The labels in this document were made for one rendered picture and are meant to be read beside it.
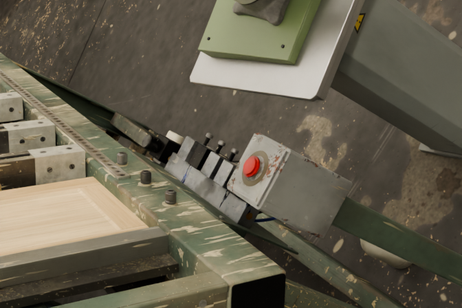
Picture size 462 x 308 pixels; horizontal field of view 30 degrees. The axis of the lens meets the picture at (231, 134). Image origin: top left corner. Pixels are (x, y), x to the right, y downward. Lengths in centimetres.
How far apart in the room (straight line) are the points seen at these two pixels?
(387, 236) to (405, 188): 84
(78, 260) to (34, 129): 71
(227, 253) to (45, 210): 47
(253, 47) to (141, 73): 211
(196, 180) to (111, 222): 27
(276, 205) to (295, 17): 54
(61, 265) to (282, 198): 44
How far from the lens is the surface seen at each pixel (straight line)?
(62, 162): 211
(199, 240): 168
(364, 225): 169
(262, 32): 197
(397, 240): 177
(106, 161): 209
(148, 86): 396
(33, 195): 200
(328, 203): 158
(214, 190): 194
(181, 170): 208
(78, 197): 198
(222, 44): 207
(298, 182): 152
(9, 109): 260
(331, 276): 240
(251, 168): 152
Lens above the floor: 185
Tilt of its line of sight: 34 degrees down
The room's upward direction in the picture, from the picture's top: 63 degrees counter-clockwise
